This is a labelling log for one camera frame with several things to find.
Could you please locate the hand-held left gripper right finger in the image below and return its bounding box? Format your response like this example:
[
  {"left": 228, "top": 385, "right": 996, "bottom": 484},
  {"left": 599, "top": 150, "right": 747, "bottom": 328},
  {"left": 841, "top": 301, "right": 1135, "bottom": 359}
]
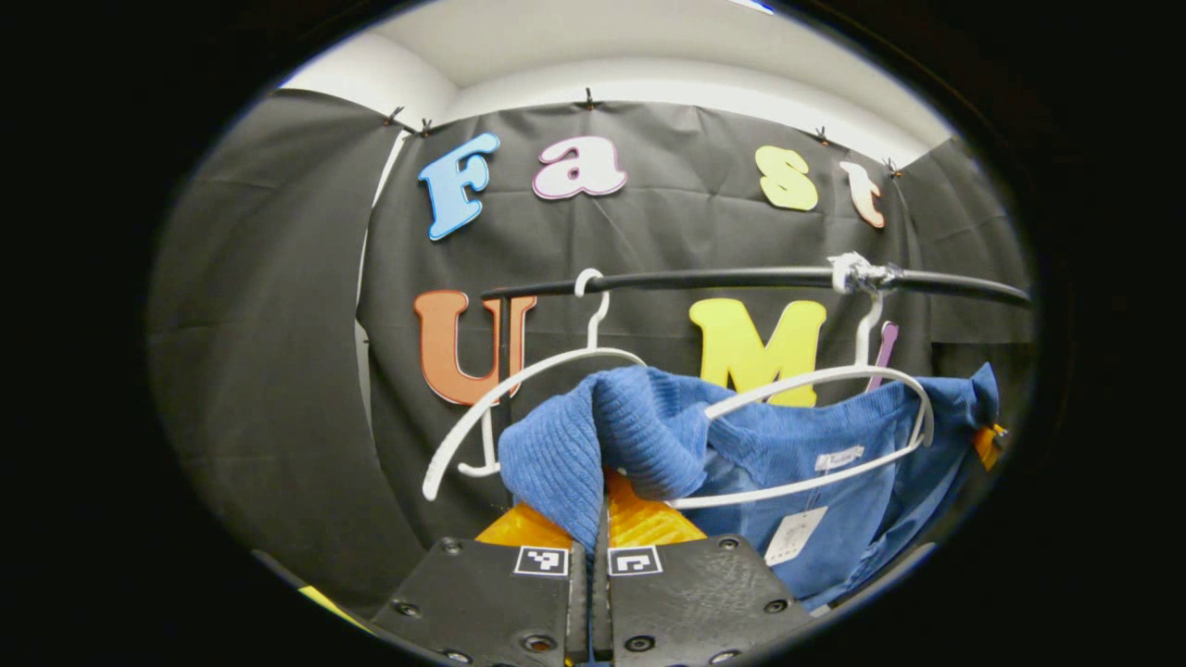
[{"left": 593, "top": 471, "right": 816, "bottom": 667}]

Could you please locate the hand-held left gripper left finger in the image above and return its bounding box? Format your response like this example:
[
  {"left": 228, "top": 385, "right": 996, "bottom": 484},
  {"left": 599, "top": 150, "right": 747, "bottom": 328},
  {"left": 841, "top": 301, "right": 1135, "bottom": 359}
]
[{"left": 371, "top": 500, "right": 594, "bottom": 667}]

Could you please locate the blue knit sweater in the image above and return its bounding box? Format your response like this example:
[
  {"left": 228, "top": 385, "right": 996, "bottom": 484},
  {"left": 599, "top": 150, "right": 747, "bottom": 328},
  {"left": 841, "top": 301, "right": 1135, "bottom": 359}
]
[{"left": 498, "top": 363, "right": 1002, "bottom": 612}]

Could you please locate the white hanger with tape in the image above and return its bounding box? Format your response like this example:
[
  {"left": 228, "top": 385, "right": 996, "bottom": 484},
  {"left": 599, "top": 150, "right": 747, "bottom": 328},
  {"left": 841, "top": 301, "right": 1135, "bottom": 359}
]
[{"left": 665, "top": 278, "right": 935, "bottom": 512}]

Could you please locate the white plastic hanger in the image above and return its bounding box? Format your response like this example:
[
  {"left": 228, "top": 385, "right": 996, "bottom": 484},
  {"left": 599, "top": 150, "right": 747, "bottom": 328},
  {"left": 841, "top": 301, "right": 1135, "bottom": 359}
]
[{"left": 423, "top": 268, "right": 650, "bottom": 502}]

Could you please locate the black clothes rack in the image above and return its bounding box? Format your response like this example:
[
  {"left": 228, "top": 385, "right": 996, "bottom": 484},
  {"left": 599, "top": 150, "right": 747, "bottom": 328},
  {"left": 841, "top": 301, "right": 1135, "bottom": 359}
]
[{"left": 480, "top": 264, "right": 1032, "bottom": 446}]

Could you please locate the white paper hang tag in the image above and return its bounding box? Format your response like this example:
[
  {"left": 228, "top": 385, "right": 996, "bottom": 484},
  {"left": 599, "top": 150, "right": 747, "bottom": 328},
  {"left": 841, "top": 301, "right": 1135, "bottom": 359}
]
[{"left": 764, "top": 507, "right": 828, "bottom": 567}]

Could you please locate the white tape wrap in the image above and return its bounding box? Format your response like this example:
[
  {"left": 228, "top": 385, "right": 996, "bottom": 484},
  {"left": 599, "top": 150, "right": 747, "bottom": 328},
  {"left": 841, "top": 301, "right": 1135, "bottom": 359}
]
[{"left": 827, "top": 252, "right": 902, "bottom": 296}]

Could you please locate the row of black backdrop clips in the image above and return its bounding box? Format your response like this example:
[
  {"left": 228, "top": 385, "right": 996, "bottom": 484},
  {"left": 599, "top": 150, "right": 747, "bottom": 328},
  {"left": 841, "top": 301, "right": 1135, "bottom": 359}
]
[{"left": 385, "top": 86, "right": 904, "bottom": 179}]

